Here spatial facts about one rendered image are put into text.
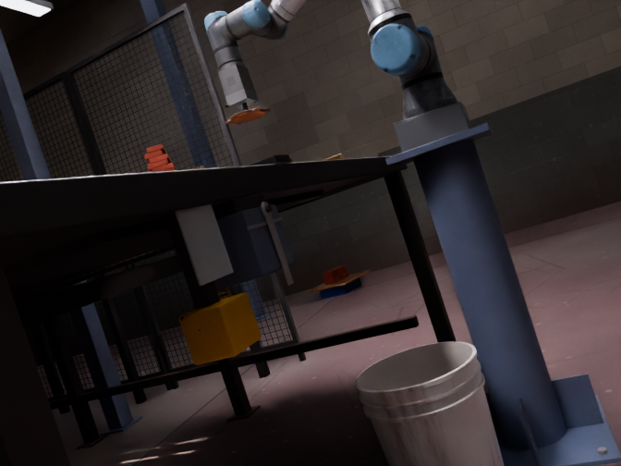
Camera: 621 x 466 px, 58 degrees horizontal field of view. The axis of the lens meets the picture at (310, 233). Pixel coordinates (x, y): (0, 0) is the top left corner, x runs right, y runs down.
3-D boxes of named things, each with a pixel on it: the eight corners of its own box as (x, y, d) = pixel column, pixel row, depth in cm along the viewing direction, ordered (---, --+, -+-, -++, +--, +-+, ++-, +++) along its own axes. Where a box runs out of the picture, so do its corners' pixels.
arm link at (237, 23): (272, 2, 164) (242, 18, 170) (251, -7, 155) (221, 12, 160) (280, 27, 165) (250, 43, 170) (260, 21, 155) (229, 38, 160)
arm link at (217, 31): (218, 6, 160) (196, 19, 164) (231, 42, 160) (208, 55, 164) (234, 11, 167) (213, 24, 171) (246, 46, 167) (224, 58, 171)
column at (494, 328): (598, 398, 169) (509, 121, 167) (623, 462, 133) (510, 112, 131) (472, 419, 182) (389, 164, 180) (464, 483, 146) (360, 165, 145)
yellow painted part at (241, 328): (263, 337, 91) (217, 199, 91) (236, 356, 83) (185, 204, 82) (223, 347, 94) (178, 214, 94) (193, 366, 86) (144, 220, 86)
